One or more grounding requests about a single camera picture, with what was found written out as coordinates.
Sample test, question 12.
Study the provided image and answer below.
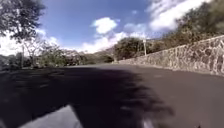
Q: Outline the large bushy tree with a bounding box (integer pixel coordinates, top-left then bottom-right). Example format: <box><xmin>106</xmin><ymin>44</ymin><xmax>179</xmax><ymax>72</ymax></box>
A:
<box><xmin>113</xmin><ymin>36</ymin><xmax>145</xmax><ymax>62</ymax></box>

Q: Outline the robot's own part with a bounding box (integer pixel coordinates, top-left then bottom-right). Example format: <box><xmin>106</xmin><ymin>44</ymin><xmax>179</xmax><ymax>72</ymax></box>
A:
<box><xmin>143</xmin><ymin>119</ymin><xmax>155</xmax><ymax>128</ymax></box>

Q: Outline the row of trees and bushes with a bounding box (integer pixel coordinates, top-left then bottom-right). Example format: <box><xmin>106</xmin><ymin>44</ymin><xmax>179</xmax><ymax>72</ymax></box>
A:
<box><xmin>0</xmin><ymin>36</ymin><xmax>115</xmax><ymax>70</ymax></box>

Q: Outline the pale pole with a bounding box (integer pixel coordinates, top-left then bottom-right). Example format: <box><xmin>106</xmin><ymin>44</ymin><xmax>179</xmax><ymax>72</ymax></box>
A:
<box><xmin>142</xmin><ymin>38</ymin><xmax>148</xmax><ymax>57</ymax></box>

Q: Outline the row of trees behind wall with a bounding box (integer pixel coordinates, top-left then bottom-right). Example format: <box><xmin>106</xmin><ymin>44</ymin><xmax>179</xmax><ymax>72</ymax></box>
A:
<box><xmin>146</xmin><ymin>0</ymin><xmax>224</xmax><ymax>52</ymax></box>

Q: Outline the rough stone wall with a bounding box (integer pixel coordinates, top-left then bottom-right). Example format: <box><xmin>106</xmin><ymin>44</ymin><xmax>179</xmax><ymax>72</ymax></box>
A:
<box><xmin>117</xmin><ymin>34</ymin><xmax>224</xmax><ymax>77</ymax></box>

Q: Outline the grey asphalt road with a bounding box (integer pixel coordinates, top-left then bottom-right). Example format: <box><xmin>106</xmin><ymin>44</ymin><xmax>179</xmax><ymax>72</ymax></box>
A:
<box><xmin>0</xmin><ymin>63</ymin><xmax>224</xmax><ymax>128</ymax></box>

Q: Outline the tall dark tree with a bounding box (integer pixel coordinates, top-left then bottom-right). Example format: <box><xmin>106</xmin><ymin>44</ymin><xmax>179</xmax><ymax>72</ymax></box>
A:
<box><xmin>0</xmin><ymin>0</ymin><xmax>47</xmax><ymax>68</ymax></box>

